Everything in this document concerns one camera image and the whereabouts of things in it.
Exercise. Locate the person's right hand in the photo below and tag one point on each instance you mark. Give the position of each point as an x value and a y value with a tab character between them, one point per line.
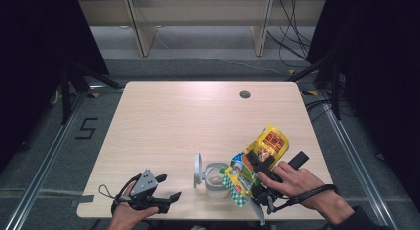
297	183

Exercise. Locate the black metal stand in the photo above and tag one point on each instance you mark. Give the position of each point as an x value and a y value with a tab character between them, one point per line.
66	97
336	91

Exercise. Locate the grey tape strip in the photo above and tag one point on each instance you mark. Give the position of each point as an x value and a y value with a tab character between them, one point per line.
82	200

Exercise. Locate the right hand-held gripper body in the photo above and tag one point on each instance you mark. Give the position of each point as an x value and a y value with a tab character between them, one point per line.
264	195

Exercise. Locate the clear jar with white lid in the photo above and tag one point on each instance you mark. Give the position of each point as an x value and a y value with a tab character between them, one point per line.
214	180

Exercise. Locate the person's left hand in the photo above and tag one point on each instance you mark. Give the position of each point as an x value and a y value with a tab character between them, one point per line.
127	216

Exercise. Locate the black curtain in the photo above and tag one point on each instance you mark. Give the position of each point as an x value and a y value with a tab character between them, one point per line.
33	58
379	74

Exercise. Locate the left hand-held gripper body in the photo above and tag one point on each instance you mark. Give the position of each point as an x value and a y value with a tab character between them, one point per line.
145	183

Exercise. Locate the aluminium floor rail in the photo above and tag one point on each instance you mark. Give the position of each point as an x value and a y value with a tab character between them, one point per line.
46	164
356	164

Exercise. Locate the yellow spouted refill pouch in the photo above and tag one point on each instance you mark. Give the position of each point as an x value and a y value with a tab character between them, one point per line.
244	177

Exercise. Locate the grey table grommet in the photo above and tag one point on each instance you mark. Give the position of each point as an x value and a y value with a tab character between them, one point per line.
244	94

